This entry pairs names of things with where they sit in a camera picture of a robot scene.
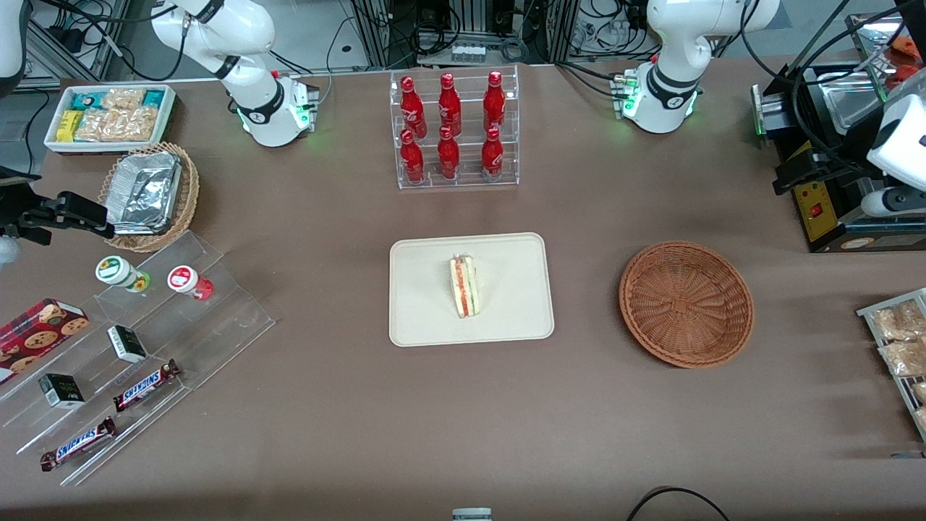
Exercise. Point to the small grey device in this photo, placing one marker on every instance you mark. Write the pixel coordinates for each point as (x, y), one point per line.
(472, 514)

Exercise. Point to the clear acrylic stepped display stand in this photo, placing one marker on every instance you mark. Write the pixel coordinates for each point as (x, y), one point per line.
(217, 325)

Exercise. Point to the triangular layered sandwich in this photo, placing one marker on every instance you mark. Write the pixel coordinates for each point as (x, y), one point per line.
(465, 288)

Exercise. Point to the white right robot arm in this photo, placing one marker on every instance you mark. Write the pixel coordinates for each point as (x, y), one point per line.
(268, 108)

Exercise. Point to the tray of packaged pastries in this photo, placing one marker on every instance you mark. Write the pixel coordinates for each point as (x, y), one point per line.
(868, 312)

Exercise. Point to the stainless steel warmer pan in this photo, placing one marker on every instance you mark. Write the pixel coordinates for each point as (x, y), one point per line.
(850, 105)

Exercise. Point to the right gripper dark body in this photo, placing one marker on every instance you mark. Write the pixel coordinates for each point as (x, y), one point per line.
(20, 210)

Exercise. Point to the clear bag of crackers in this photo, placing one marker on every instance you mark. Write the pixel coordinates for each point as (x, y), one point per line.
(137, 123)
(124, 98)
(98, 126)

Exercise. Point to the clear bag of nut snacks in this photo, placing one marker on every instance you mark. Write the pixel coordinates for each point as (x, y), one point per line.
(895, 322)
(922, 418)
(904, 358)
(920, 392)

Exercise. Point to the grey power strip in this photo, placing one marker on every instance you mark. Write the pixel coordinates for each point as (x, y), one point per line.
(469, 52)

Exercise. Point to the teal snack packet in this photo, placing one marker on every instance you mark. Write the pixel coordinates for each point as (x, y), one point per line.
(153, 97)
(87, 100)

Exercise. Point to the light wicker basket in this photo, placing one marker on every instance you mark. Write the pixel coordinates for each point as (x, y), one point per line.
(189, 188)

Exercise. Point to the red tartan cookie box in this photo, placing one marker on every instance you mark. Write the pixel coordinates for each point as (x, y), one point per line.
(40, 336)

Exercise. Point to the red lid yogurt cup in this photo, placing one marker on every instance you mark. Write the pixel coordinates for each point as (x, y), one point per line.
(187, 281)

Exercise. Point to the yellow snack packet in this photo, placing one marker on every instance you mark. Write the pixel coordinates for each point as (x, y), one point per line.
(69, 125)

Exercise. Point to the red cola bottle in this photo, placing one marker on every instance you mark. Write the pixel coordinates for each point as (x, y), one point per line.
(448, 155)
(449, 105)
(411, 105)
(494, 101)
(411, 158)
(492, 152)

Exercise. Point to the clear acrylic bottle rack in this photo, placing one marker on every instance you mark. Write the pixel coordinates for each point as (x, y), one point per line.
(470, 174)

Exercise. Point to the Snickers chocolate bar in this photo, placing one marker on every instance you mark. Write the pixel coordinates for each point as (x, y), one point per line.
(147, 385)
(78, 443)

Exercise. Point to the black food warmer machine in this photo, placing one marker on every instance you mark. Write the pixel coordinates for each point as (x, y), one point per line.
(821, 213)

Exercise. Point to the metal equipment frame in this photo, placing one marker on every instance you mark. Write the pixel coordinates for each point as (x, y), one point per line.
(376, 36)

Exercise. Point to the small black carton box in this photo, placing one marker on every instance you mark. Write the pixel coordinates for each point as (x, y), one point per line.
(61, 391)
(127, 344)

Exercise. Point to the brown round wicker basket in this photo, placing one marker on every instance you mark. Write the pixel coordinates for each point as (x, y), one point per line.
(686, 304)

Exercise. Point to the beige rectangular serving tray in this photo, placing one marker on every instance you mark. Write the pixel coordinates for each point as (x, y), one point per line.
(427, 289)

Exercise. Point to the green lid yogurt cup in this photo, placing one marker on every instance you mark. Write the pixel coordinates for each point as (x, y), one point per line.
(116, 271)

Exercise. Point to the white plastic snack bin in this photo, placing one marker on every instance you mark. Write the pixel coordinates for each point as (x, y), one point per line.
(54, 141)

